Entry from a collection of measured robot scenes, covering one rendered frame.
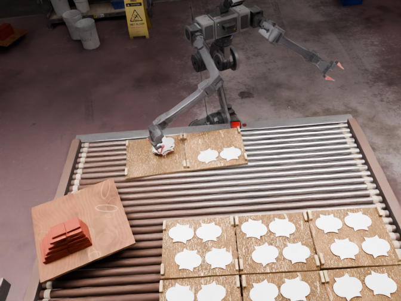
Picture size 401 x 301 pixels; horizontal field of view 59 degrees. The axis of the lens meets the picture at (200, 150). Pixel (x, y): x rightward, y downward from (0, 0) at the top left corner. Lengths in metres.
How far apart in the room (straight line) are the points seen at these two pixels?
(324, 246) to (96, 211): 1.29
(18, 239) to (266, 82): 3.25
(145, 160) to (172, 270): 0.83
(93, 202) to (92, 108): 2.54
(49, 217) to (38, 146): 2.21
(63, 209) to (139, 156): 0.62
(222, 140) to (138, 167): 0.62
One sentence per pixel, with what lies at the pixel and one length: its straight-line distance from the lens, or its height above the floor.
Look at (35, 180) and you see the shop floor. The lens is 4.03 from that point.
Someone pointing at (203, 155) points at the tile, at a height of 0.94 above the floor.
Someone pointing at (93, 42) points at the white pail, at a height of 0.11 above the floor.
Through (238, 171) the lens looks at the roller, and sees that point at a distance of 2.36.
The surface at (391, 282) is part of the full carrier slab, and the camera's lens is 2.08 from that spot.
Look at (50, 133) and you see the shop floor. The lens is 4.49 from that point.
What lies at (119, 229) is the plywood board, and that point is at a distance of 2.06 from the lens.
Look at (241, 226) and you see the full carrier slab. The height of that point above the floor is 0.94.
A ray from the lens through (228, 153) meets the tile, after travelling 2.43.
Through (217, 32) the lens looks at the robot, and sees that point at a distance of 2.73.
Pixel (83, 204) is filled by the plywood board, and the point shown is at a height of 1.04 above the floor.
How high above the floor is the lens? 2.72
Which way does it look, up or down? 46 degrees down
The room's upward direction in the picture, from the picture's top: 6 degrees counter-clockwise
